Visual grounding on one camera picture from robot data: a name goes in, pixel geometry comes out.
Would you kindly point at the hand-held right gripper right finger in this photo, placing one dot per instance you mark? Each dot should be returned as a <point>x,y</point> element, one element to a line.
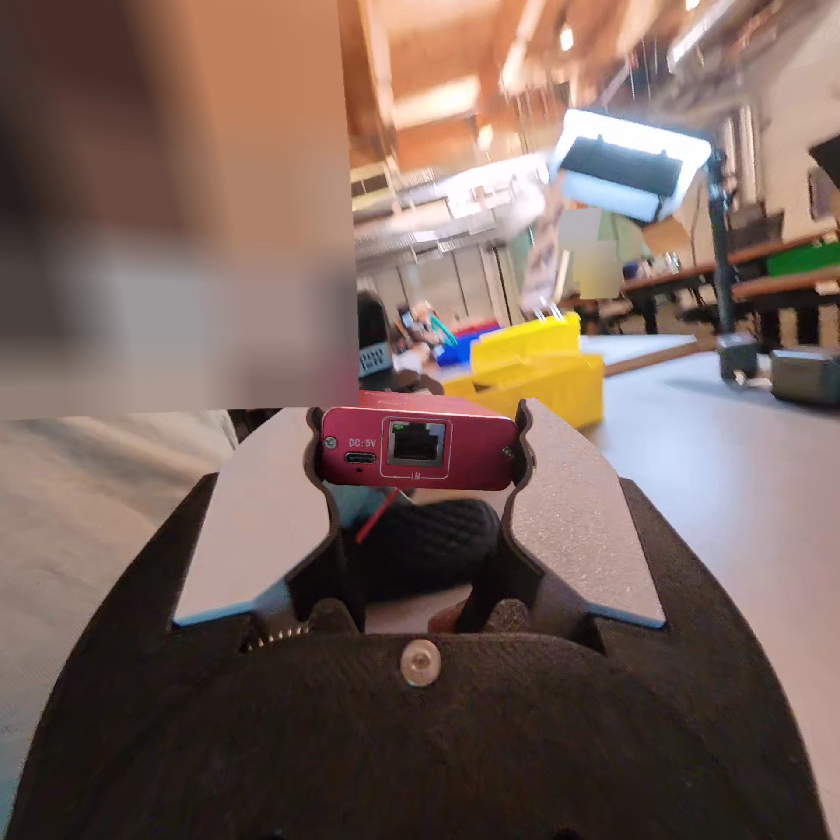
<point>577,525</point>

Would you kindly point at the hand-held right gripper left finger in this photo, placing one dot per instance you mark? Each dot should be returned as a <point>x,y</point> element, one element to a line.
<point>262,512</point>

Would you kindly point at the red ethernet splitter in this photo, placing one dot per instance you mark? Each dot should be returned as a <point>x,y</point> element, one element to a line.
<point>472,459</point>

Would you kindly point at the yellow plastic bin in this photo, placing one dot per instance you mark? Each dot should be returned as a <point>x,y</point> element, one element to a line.
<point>558,394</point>
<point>525,341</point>

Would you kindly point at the person's left forearm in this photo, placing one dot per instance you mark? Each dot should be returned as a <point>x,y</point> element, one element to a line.
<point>351,499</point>

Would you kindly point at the grey desk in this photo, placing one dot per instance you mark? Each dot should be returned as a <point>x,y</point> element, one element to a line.
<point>722,492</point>

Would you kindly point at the blue plastic bin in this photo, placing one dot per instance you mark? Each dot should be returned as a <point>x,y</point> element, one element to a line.
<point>459,351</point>

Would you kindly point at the black padded wrist rest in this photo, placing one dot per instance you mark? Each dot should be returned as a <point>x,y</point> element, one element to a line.
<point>426,544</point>

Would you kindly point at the person's cream clothing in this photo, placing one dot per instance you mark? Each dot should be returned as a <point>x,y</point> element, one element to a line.
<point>79,525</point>

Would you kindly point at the black pole clamp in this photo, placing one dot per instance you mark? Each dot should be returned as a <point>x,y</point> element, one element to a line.
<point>738,358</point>

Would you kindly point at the dark grey box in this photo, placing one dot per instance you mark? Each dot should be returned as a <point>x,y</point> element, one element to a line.
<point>807,377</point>

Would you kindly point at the black light stand pole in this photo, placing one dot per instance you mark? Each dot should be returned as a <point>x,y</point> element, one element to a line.
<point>722,275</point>

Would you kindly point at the LED light panel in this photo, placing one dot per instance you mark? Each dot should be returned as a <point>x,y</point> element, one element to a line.
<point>623,170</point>

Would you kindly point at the wooden table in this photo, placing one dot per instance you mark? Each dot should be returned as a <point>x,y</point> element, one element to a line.
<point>787,289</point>

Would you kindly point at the green box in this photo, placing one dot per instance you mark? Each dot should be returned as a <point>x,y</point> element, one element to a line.
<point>800,259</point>

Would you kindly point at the black screen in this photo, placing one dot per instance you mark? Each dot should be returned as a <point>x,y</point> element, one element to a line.
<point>828,154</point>

